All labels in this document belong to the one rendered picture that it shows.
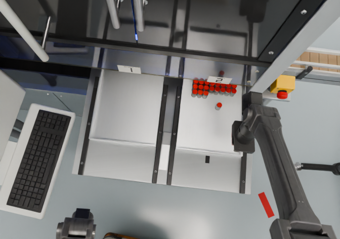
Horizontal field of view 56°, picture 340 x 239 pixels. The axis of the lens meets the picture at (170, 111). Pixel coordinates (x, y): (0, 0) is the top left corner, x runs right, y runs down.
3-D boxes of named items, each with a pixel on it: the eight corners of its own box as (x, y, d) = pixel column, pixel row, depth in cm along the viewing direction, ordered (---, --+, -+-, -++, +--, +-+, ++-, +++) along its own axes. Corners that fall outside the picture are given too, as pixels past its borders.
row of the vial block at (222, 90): (192, 87, 135) (193, 83, 130) (234, 92, 135) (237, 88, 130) (191, 92, 134) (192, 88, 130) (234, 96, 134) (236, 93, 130)
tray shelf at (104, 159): (93, 61, 138) (92, 60, 136) (254, 80, 139) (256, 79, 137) (72, 174, 126) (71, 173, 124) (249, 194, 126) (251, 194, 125)
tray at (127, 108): (104, 61, 136) (102, 57, 133) (165, 68, 137) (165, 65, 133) (90, 140, 128) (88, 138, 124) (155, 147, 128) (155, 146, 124)
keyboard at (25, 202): (40, 109, 137) (38, 108, 135) (71, 117, 137) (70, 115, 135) (6, 204, 127) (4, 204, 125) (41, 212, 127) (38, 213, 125)
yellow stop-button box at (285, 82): (270, 76, 129) (277, 69, 122) (288, 78, 129) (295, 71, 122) (269, 93, 127) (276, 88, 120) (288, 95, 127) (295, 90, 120)
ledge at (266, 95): (260, 68, 140) (261, 66, 139) (289, 71, 140) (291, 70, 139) (258, 98, 137) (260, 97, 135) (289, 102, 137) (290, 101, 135)
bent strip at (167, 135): (163, 134, 129) (163, 131, 124) (170, 134, 129) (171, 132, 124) (159, 169, 126) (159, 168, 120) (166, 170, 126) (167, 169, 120)
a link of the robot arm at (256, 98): (248, 116, 85) (279, 121, 86) (248, 79, 90) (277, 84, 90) (232, 132, 95) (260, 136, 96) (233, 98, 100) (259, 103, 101)
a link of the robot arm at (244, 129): (245, 129, 90) (265, 131, 90) (245, 107, 93) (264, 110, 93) (239, 138, 96) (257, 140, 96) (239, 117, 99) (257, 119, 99)
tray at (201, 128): (183, 70, 137) (184, 67, 133) (244, 77, 137) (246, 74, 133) (175, 149, 128) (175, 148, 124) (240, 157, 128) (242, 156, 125)
